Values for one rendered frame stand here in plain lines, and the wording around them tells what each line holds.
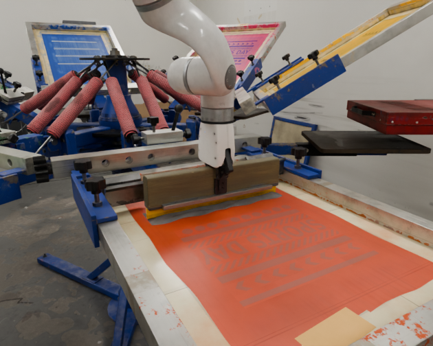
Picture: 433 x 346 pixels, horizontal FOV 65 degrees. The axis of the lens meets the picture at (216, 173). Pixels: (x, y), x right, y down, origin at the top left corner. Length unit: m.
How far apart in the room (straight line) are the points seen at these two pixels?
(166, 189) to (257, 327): 0.38
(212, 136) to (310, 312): 0.41
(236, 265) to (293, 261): 0.10
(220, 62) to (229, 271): 0.36
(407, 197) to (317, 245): 2.24
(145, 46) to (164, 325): 4.82
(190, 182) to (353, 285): 0.39
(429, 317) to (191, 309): 0.31
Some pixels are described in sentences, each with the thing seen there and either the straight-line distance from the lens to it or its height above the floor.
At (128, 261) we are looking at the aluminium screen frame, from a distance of 0.58.
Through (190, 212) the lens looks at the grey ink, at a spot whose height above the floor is 0.96.
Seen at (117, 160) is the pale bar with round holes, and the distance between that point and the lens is 1.04.
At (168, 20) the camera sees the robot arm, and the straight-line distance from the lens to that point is 0.62.
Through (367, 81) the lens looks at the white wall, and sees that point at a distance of 3.03.
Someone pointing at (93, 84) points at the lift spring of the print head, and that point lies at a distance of 1.46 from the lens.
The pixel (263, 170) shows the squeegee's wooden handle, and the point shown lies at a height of 1.03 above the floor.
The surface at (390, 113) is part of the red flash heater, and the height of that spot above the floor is 1.10.
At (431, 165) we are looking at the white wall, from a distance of 2.78.
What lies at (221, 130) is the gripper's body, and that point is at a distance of 0.75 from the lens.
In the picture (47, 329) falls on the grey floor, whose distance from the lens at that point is 2.09.
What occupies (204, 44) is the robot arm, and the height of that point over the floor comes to 1.32.
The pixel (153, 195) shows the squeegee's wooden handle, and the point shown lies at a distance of 0.75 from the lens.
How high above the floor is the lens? 1.29
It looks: 18 degrees down
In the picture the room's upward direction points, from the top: straight up
